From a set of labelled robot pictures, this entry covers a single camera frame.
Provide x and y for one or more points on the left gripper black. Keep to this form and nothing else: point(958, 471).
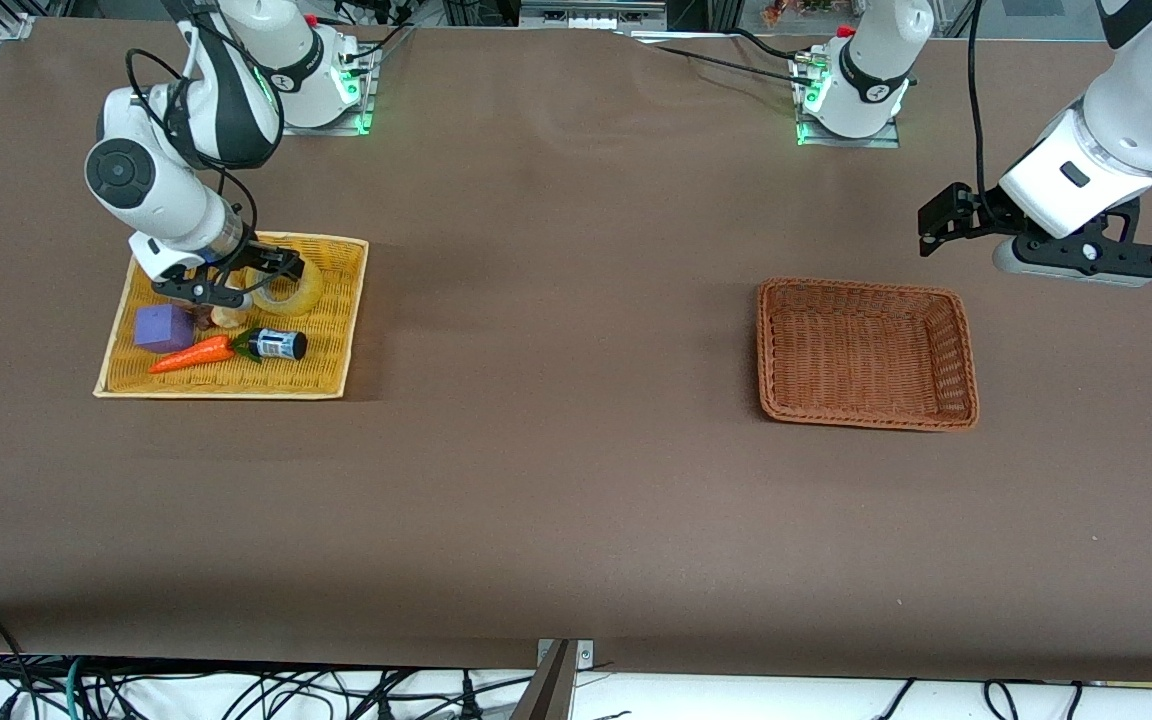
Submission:
point(984, 211)

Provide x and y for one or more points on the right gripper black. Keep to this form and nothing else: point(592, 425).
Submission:
point(258, 254)

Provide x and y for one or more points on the clear yellowish tape roll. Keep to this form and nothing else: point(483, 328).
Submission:
point(308, 295)

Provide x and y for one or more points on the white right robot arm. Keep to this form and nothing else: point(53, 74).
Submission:
point(146, 195)

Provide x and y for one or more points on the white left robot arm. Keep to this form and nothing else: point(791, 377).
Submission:
point(1136, 110)

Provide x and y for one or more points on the small blue-label bottle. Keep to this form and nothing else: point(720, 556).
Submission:
point(281, 345)

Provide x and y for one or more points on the brown toy lion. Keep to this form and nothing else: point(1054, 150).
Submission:
point(204, 318)

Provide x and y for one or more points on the yellow wicker basket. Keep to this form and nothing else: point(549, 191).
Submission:
point(316, 350)

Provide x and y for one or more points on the orange toy carrot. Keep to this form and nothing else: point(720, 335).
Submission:
point(191, 355)

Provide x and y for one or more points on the purple foam cube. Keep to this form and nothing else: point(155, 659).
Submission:
point(164, 328)

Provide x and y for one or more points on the brown wicker basket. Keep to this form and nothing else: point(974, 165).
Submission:
point(866, 360)

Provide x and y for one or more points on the grey background device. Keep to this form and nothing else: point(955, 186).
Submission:
point(586, 15)

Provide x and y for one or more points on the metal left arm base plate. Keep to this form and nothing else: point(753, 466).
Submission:
point(886, 136)

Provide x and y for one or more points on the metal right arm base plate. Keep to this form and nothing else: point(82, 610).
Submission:
point(368, 100)

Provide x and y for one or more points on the metal table edge bracket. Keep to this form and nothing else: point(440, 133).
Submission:
point(586, 655)

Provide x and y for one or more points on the dark wedge-shaped post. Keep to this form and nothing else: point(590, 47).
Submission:
point(548, 695)

